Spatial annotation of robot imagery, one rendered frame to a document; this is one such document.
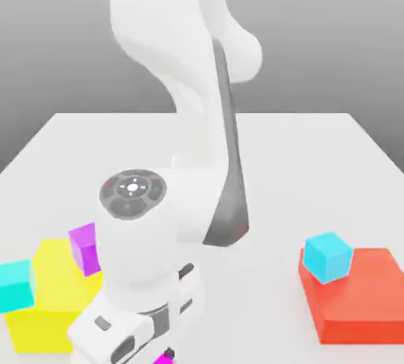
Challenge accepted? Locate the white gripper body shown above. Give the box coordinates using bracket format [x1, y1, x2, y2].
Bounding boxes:
[65, 295, 158, 364]

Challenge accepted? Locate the small turquoise cube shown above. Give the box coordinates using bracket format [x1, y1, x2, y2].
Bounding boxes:
[0, 258, 38, 314]

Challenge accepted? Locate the small purple cube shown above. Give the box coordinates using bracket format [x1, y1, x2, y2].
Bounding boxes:
[68, 222, 102, 278]

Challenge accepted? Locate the small light blue cube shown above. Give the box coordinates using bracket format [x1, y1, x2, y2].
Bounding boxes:
[302, 231, 354, 285]

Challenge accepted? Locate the large yellow box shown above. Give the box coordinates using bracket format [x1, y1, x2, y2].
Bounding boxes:
[3, 238, 105, 355]

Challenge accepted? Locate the large orange-red box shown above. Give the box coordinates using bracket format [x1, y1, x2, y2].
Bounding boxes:
[297, 247, 404, 346]

